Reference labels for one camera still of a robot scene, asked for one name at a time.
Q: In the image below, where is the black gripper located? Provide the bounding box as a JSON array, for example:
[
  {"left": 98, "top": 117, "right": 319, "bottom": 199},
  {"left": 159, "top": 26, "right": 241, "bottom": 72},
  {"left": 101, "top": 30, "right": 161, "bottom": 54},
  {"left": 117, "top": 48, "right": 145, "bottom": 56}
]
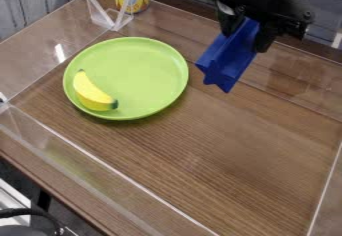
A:
[{"left": 212, "top": 0, "right": 313, "bottom": 53}]

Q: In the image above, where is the blue cross-shaped block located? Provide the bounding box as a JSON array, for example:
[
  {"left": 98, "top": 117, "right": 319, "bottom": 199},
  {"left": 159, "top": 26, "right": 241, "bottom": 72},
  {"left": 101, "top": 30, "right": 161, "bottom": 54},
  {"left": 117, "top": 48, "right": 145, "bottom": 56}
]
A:
[{"left": 195, "top": 19, "right": 259, "bottom": 93}]

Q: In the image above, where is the green plastic plate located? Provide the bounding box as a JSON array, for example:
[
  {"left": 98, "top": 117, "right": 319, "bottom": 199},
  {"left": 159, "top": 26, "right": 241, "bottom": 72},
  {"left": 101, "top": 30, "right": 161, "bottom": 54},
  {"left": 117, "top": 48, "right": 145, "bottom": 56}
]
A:
[{"left": 62, "top": 37, "right": 189, "bottom": 121}]

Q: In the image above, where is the yellow toy banana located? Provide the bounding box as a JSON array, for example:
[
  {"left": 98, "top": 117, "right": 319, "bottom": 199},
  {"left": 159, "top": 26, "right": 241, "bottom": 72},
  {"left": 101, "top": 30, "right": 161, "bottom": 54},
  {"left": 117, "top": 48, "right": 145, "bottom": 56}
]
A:
[{"left": 72, "top": 69, "right": 118, "bottom": 111}]

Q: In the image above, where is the black cable at corner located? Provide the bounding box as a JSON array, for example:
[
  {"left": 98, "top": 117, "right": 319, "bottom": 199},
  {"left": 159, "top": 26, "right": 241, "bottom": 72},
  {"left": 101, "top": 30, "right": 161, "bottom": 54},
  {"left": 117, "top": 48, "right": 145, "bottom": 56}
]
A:
[{"left": 0, "top": 207, "right": 61, "bottom": 236}]

